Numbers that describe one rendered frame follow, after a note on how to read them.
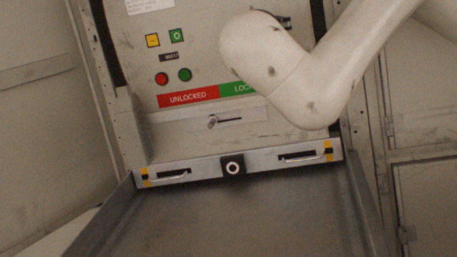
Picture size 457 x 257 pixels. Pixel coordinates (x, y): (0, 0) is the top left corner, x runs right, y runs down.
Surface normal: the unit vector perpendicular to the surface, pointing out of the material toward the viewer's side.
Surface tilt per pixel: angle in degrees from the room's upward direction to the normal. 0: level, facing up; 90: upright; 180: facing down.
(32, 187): 90
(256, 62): 100
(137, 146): 90
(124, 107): 61
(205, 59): 90
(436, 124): 90
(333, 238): 0
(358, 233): 0
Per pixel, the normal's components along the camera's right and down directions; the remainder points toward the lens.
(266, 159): -0.13, 0.31
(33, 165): 0.82, 0.00
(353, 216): -0.20, -0.94
